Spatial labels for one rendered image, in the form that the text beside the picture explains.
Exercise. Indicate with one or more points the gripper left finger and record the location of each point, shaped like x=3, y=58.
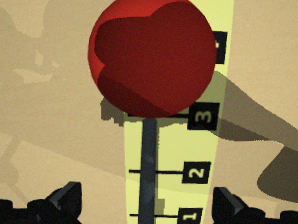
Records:
x=60, y=203

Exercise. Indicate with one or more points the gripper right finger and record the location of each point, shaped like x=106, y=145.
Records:
x=233, y=206

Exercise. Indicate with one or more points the grey jointed lamp red head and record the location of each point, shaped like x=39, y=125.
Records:
x=153, y=60

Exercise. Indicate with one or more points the pale yellow numbered strip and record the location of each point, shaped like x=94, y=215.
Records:
x=173, y=146

